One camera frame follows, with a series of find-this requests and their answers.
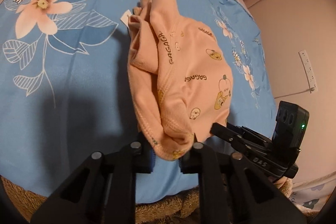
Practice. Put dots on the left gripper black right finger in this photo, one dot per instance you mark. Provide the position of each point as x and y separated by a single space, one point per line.
202 160

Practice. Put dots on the white wall socket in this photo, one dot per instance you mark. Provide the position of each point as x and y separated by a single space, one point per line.
307 66

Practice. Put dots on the orange cartoon print shirt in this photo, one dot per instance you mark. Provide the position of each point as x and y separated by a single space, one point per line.
179 80

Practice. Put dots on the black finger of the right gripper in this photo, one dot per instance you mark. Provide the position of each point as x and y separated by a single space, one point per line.
236 137

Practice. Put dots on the black tracker box green led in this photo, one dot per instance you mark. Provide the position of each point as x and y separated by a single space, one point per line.
291 124

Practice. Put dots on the blue floral quilt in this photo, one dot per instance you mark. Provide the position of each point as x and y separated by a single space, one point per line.
64 85

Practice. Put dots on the person right hand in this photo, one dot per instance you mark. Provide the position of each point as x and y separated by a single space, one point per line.
284 184

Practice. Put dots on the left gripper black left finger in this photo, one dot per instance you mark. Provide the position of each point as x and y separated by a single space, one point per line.
123 167

